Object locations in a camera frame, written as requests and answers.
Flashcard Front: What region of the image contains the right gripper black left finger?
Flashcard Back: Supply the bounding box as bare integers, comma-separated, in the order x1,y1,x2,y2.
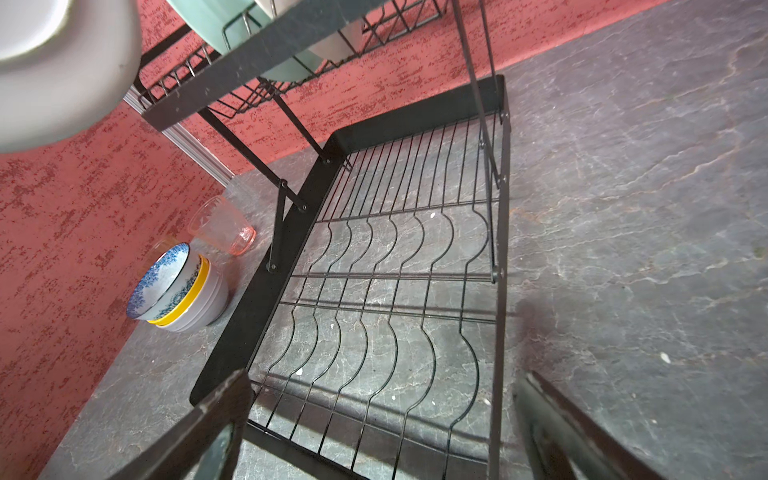
112,369,254,479

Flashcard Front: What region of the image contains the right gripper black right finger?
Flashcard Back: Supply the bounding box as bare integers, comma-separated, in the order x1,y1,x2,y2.
513,371,661,479

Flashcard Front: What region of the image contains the lavender white bowl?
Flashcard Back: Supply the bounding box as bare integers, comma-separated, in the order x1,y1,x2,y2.
157,265,228,332

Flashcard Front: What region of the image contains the blue floral white bowl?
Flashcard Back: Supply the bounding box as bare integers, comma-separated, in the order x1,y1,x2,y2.
126,243,201,321

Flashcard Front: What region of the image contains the yellow bowl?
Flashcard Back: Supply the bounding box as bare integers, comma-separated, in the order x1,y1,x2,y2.
149,255,211,327

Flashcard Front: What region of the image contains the pink drinking glass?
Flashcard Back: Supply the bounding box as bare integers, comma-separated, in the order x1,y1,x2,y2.
187,195,257,256

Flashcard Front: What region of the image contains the white plate blue rim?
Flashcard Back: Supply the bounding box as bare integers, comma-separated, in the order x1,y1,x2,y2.
1,1,142,153

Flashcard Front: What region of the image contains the amber drinking glass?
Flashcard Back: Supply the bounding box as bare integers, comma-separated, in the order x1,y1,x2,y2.
136,235,179,280

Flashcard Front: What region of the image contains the mint green plate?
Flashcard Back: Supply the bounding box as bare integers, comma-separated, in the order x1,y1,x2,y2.
167,0,324,83

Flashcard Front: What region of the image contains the black wire dish rack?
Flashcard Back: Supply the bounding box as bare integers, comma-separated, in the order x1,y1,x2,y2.
134,1,511,479

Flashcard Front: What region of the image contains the aluminium corner post left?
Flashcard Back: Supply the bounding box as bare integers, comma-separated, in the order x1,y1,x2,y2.
122,86,236,188

